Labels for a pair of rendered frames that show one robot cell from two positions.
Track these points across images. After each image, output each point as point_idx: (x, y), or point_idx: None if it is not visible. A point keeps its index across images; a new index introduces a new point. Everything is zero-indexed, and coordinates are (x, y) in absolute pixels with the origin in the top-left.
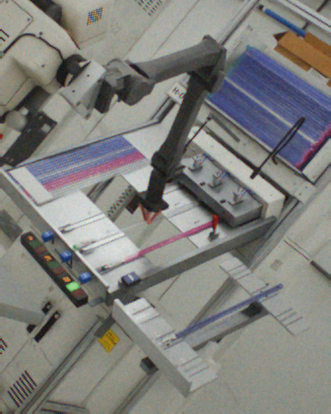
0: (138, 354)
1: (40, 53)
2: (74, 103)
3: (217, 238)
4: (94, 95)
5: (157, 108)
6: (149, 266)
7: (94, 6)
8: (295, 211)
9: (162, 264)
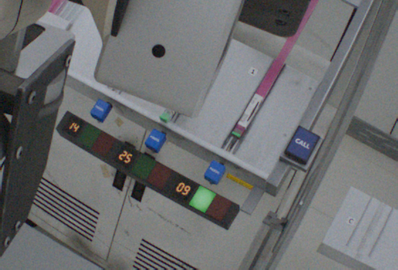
0: (302, 173)
1: None
2: (193, 109)
3: None
4: None
5: None
6: (305, 86)
7: None
8: None
9: (325, 74)
